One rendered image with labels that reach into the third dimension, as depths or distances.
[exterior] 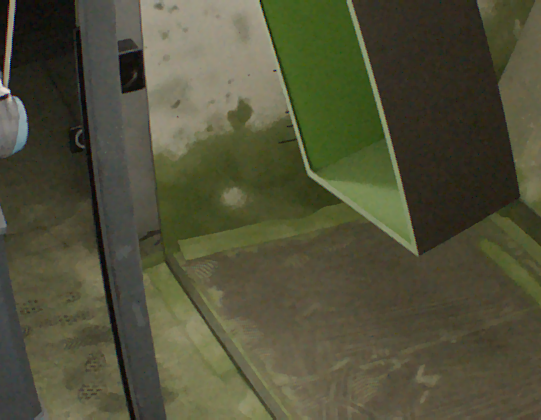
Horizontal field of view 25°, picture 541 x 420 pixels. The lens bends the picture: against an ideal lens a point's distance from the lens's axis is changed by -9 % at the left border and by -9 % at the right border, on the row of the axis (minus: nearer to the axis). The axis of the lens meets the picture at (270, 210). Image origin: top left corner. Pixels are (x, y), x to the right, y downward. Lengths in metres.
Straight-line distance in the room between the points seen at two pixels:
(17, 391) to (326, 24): 1.36
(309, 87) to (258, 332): 0.72
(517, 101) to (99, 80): 2.68
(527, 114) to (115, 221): 2.55
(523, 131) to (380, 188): 0.92
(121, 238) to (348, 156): 1.82
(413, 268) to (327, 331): 0.44
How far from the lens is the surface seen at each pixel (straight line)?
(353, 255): 4.13
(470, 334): 3.67
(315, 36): 3.56
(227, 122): 4.12
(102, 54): 1.86
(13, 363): 3.37
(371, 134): 3.74
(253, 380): 3.53
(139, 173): 4.10
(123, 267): 2.00
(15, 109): 3.26
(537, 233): 4.12
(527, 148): 4.25
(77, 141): 3.98
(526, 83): 4.38
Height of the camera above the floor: 1.97
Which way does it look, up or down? 26 degrees down
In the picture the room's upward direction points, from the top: 5 degrees counter-clockwise
